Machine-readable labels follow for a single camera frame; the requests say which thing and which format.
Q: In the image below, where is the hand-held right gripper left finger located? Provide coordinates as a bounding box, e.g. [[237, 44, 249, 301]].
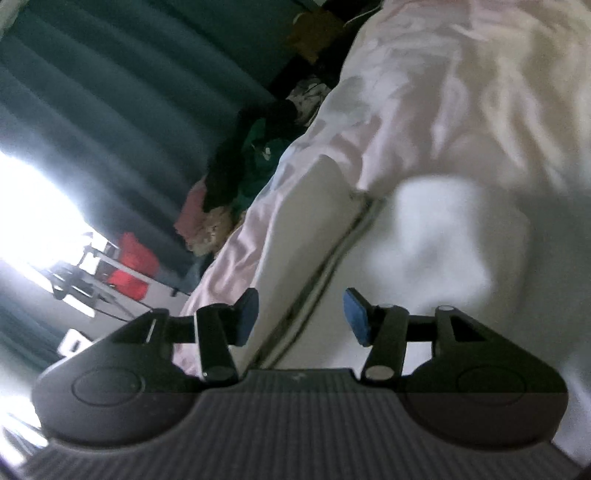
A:
[[113, 287, 260, 385]]

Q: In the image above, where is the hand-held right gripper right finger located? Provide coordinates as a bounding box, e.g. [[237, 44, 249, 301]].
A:
[[342, 287, 491, 384]]

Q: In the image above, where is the white garment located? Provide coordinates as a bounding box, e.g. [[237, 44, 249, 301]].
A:
[[247, 154, 568, 376]]

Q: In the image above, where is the dark clothes pile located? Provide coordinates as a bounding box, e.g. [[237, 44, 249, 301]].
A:
[[202, 98, 302, 212]]

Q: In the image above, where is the patterned beige cloth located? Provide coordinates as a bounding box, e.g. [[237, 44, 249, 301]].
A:
[[188, 204, 237, 258]]

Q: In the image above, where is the pink clothing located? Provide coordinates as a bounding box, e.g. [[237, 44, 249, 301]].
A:
[[174, 179, 209, 244]]

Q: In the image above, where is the red cloth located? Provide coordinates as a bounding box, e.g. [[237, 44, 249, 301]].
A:
[[106, 232, 160, 302]]

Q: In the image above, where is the green garment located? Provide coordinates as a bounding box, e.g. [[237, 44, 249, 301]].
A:
[[235, 117, 297, 209]]

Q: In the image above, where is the garment steamer stand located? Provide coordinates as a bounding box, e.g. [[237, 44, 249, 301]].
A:
[[45, 232, 139, 320]]

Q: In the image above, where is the teal curtain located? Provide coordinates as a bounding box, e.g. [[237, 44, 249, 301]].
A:
[[0, 258, 71, 366], [0, 0, 334, 261]]

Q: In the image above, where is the floral cloth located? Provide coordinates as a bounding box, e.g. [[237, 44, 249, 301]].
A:
[[285, 78, 334, 128]]

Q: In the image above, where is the dark framed window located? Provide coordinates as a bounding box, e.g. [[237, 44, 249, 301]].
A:
[[0, 151, 112, 288]]

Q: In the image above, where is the pale pink blanket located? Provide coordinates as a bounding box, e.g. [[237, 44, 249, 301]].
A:
[[178, 0, 591, 370]]

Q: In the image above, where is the yellow brown bag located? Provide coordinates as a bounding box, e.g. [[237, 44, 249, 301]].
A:
[[287, 11, 348, 64]]

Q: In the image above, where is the white cable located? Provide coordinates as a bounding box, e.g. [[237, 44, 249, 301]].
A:
[[344, 4, 387, 27]]

